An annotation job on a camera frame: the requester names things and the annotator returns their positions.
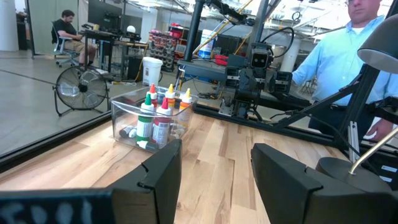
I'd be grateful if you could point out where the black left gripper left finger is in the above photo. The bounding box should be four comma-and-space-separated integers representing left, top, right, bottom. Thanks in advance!
108, 139, 183, 224

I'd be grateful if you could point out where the white blue wipes canister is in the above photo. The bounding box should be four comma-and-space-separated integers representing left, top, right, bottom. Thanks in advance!
197, 29, 216, 60

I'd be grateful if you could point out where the grey office chair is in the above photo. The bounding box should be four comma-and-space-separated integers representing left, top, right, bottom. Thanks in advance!
50, 21, 80, 68

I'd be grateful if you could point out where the person's hand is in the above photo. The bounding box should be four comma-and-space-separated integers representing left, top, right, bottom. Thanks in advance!
363, 118, 395, 141

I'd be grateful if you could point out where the large green food coloring bottle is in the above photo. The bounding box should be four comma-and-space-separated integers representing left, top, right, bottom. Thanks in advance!
136, 93, 155, 147

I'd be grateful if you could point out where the black office desk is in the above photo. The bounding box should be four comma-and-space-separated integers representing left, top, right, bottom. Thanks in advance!
79, 29, 149, 74

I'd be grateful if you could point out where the grey side desk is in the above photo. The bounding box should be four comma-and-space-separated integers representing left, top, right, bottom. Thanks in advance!
177, 58, 229, 82

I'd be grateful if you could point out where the large yellow food coloring bottle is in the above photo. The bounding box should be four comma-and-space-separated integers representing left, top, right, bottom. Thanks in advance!
178, 88, 193, 128

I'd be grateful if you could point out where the silver aluminium bracket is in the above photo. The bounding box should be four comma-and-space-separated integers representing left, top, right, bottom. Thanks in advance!
347, 120, 361, 164

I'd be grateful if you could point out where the black floor fan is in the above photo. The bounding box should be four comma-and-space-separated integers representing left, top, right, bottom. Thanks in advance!
52, 65, 109, 118

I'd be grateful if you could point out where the large red food coloring bottle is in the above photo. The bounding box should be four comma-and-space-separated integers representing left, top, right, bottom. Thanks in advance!
151, 97, 172, 149

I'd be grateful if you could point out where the small green food coloring bottle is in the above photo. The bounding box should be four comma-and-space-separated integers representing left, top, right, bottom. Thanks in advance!
136, 140, 160, 152

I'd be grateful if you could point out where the black computer monitor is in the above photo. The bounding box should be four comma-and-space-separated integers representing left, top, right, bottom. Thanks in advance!
87, 0, 123, 32

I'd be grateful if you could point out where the clear plastic container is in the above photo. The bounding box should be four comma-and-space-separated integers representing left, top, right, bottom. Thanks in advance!
109, 86, 200, 153

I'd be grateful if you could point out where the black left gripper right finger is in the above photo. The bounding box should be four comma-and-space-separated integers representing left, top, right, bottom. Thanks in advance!
251, 142, 374, 224

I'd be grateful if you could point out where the red parts shelf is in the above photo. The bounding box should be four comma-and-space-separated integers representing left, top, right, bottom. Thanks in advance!
148, 22, 185, 72

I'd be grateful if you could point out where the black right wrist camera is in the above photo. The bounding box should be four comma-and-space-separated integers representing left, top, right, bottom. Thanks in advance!
249, 42, 274, 70

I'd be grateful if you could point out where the black stand pole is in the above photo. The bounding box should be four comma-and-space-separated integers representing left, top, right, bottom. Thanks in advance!
183, 0, 206, 62

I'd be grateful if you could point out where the small black food coloring bottle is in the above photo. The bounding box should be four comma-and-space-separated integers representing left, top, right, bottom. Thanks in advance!
119, 124, 138, 139

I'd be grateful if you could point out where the green partition wall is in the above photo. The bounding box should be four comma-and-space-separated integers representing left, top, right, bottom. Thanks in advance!
29, 0, 79, 56

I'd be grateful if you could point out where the white column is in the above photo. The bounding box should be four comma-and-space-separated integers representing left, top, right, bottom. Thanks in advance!
0, 0, 20, 52

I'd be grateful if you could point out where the white trash bin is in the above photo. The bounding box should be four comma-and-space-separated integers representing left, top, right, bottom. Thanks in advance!
142, 56, 164, 87

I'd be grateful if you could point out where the person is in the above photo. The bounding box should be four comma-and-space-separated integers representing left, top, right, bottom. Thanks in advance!
51, 9, 98, 68
291, 0, 398, 141

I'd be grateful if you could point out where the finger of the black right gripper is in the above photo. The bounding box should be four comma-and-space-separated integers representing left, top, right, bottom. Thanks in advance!
224, 65, 241, 89
274, 70, 294, 94

